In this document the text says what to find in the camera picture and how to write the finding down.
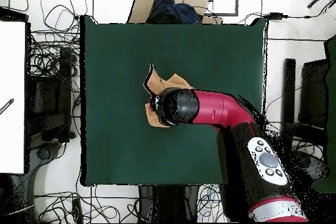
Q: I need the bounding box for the tan terry towel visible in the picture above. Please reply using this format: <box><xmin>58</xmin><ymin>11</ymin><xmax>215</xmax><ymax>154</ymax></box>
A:
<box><xmin>142</xmin><ymin>63</ymin><xmax>195</xmax><ymax>128</ymax></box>

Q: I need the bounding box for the dark green table cloth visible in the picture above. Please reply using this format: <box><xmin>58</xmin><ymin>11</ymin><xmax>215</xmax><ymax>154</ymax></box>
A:
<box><xmin>79</xmin><ymin>14</ymin><xmax>268</xmax><ymax>187</ymax></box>

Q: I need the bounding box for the black equipment stand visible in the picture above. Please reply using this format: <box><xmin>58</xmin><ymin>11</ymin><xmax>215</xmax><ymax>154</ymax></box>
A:
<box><xmin>26</xmin><ymin>46</ymin><xmax>77</xmax><ymax>143</ymax></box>

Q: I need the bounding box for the dark blue clothing pile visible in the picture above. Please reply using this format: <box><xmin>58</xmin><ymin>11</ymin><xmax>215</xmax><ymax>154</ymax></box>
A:
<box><xmin>146</xmin><ymin>0</ymin><xmax>203</xmax><ymax>24</ymax></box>

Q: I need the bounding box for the brown cardboard box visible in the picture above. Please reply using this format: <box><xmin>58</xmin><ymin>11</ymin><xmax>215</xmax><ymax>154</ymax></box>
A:
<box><xmin>127</xmin><ymin>0</ymin><xmax>224</xmax><ymax>25</ymax></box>

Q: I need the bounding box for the grey round stand base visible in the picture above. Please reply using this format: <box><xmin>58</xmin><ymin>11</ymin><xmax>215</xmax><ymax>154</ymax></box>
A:
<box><xmin>293</xmin><ymin>150</ymin><xmax>330</xmax><ymax>183</ymax></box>
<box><xmin>35</xmin><ymin>142</ymin><xmax>64</xmax><ymax>162</ymax></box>

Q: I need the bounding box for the black power strip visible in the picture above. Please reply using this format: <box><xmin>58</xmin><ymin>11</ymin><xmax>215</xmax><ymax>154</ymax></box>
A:
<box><xmin>72</xmin><ymin>198</ymin><xmax>83</xmax><ymax>223</ymax></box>

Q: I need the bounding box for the white board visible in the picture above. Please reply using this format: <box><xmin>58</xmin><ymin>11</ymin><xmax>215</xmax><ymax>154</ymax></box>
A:
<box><xmin>0</xmin><ymin>20</ymin><xmax>27</xmax><ymax>175</ymax></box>

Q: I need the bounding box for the black marker pen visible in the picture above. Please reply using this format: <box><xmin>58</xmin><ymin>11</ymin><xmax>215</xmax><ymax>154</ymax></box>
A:
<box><xmin>0</xmin><ymin>98</ymin><xmax>14</xmax><ymax>116</ymax></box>

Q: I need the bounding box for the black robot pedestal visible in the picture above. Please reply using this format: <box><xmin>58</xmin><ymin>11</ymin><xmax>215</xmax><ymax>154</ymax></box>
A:
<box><xmin>138</xmin><ymin>185</ymin><xmax>201</xmax><ymax>223</ymax></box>

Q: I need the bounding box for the black cable tangle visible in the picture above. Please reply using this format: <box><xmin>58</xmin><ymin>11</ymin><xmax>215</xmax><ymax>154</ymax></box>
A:
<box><xmin>28</xmin><ymin>0</ymin><xmax>87</xmax><ymax>99</ymax></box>
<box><xmin>33</xmin><ymin>190</ymin><xmax>140</xmax><ymax>223</ymax></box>
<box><xmin>196</xmin><ymin>121</ymin><xmax>326</xmax><ymax>223</ymax></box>

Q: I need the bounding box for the black adapter cable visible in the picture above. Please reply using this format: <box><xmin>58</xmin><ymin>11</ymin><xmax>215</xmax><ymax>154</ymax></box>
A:
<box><xmin>237</xmin><ymin>0</ymin><xmax>336</xmax><ymax>25</ymax></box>

